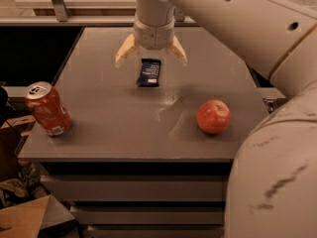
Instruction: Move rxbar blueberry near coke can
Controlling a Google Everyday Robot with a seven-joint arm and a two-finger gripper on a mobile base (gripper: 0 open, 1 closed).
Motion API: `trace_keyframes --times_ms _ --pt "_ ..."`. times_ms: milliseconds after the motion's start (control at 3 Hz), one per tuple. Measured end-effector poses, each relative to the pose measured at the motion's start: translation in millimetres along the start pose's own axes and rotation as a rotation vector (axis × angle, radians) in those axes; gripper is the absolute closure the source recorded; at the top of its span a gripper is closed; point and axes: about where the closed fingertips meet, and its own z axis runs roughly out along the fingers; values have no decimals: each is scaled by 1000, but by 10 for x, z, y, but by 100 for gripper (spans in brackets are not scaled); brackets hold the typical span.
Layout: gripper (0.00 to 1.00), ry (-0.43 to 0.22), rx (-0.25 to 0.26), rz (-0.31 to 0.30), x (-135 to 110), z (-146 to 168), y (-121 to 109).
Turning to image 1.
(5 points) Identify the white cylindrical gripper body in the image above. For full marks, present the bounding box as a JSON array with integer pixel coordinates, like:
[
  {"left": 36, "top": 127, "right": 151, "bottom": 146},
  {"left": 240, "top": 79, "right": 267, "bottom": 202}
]
[{"left": 134, "top": 16, "right": 174, "bottom": 50}]

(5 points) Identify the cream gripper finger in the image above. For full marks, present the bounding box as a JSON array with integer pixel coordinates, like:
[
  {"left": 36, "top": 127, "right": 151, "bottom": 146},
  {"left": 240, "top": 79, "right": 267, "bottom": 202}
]
[
  {"left": 165, "top": 37, "right": 188, "bottom": 66},
  {"left": 115, "top": 34, "right": 139, "bottom": 67}
]

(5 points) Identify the dark blue rxbar wrapper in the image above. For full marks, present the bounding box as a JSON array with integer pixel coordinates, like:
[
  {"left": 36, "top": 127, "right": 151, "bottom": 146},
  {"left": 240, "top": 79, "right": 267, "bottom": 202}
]
[{"left": 136, "top": 59, "right": 161, "bottom": 87}]

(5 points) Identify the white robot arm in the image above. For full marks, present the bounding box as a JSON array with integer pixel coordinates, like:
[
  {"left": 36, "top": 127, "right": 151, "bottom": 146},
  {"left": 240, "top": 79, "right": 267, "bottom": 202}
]
[{"left": 116, "top": 0, "right": 317, "bottom": 238}]

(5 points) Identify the red coke can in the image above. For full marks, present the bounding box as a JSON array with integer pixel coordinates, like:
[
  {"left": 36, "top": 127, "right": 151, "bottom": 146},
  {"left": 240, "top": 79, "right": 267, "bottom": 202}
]
[{"left": 24, "top": 81, "right": 71, "bottom": 136}]

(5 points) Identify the red apple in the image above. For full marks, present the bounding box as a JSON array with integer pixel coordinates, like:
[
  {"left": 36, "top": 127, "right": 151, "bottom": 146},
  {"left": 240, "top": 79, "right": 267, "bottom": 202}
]
[{"left": 196, "top": 99, "right": 231, "bottom": 134}]

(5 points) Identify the grey drawer cabinet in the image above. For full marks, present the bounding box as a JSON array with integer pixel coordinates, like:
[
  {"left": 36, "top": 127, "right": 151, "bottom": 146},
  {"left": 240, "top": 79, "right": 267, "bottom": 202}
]
[{"left": 20, "top": 27, "right": 268, "bottom": 238}]

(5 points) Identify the brown cardboard box left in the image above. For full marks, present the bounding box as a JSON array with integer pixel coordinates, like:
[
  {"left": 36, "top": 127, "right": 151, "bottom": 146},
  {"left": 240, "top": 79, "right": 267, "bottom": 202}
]
[{"left": 0, "top": 115, "right": 35, "bottom": 181}]

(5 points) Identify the clutter pile on floor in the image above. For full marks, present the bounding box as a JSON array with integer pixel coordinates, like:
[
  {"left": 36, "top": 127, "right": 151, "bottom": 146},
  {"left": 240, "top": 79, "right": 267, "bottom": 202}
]
[{"left": 0, "top": 161, "right": 50, "bottom": 209}]

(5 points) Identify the cardboard box lower left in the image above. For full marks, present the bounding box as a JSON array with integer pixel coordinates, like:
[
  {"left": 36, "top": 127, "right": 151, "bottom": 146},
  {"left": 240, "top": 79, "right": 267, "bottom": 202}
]
[{"left": 0, "top": 195, "right": 74, "bottom": 238}]

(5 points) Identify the metal frame rail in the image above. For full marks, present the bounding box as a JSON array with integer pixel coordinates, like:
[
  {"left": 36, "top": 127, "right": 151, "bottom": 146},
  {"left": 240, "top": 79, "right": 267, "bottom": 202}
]
[{"left": 0, "top": 0, "right": 199, "bottom": 28}]

